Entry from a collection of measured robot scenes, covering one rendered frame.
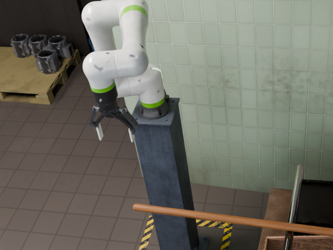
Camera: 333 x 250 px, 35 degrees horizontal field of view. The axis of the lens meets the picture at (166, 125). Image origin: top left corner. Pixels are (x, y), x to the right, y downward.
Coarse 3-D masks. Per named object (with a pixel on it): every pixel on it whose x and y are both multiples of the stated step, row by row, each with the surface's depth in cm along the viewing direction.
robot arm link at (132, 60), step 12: (132, 12) 208; (120, 24) 209; (132, 24) 201; (144, 24) 205; (132, 36) 194; (144, 36) 199; (132, 48) 185; (144, 48) 190; (120, 60) 183; (132, 60) 182; (144, 60) 184; (120, 72) 185; (132, 72) 185
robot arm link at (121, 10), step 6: (120, 0) 218; (126, 0) 217; (132, 0) 215; (138, 0) 216; (144, 0) 219; (120, 6) 217; (126, 6) 213; (132, 6) 211; (138, 6) 212; (144, 6) 215; (120, 12) 215; (144, 12) 211; (120, 18) 212
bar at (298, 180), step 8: (296, 168) 224; (296, 176) 220; (296, 184) 216; (296, 192) 212; (296, 200) 209; (296, 208) 207; (288, 216) 205; (288, 232) 198; (288, 240) 195; (288, 248) 192
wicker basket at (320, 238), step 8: (264, 240) 251; (272, 240) 251; (280, 240) 250; (296, 240) 247; (304, 240) 245; (312, 240) 243; (320, 240) 242; (328, 240) 240; (264, 248) 247; (272, 248) 255; (280, 248) 254; (296, 248) 250; (304, 248) 249; (312, 248) 247; (320, 248) 245; (328, 248) 243
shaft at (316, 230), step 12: (144, 204) 215; (180, 216) 210; (192, 216) 207; (204, 216) 206; (216, 216) 204; (228, 216) 203; (276, 228) 198; (288, 228) 196; (300, 228) 195; (312, 228) 194; (324, 228) 193
